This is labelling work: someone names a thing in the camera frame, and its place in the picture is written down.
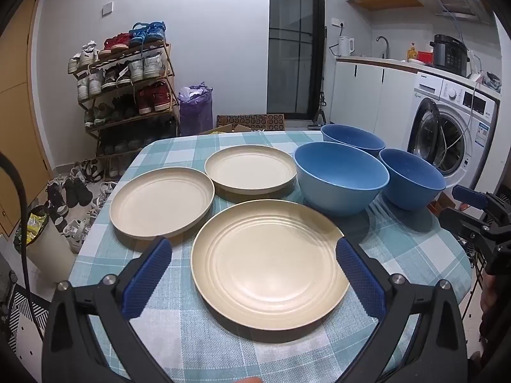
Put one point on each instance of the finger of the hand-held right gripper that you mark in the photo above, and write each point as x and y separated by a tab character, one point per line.
469	196
463	225

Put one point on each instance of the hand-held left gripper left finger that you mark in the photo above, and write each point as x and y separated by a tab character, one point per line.
147	275

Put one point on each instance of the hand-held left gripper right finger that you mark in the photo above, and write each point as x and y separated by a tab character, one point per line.
361	283

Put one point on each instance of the beige ribbed plate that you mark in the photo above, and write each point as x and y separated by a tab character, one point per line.
249	169
159	203
271	263

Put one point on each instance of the light blue bowl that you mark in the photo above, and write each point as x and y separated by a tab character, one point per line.
339	191

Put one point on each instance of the person's right forearm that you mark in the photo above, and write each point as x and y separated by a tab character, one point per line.
493	315

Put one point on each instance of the open cardboard box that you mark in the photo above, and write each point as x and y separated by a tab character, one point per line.
441	203

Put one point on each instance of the beige trash bin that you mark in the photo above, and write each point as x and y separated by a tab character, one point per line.
48	255

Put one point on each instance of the white washing machine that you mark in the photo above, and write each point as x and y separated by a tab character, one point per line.
451	95

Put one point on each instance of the scattered shoes pile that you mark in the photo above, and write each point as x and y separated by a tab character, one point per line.
76	193

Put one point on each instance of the teal checked tablecloth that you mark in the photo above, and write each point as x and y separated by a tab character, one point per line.
239	351

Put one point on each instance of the black and white rug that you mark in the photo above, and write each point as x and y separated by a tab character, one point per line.
24	315

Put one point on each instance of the black pressure cooker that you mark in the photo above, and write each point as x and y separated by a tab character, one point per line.
449	56

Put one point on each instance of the red box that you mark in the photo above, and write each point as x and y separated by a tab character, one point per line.
425	58

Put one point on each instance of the white base cabinet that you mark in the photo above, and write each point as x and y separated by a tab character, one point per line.
359	95

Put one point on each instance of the yellow bottle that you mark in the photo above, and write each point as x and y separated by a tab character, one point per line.
412	54

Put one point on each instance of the purple bag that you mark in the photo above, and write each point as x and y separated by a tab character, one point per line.
195	115

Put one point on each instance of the stick vacuum cleaner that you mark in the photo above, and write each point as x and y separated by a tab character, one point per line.
319	117

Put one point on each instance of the chrome faucet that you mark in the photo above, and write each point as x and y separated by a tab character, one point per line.
386	48

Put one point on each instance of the cardboard box with yellow packets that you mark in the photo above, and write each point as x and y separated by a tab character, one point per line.
235	128

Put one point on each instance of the wooden shoe rack with shoes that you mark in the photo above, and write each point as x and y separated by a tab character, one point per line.
151	97

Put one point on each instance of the patterned cardboard box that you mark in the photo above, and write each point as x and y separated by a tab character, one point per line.
249	121

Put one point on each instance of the range hood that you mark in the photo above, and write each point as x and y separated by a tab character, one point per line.
459	4

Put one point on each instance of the white electric kettle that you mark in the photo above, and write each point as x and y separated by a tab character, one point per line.
345	46

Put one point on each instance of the yellow wooden door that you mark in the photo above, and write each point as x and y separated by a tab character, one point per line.
16	107

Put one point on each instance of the black glass door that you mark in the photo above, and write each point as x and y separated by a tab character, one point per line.
287	48

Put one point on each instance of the wall outlet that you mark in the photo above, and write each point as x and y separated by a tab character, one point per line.
338	22

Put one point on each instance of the wall switch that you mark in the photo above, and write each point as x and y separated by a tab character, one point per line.
107	7

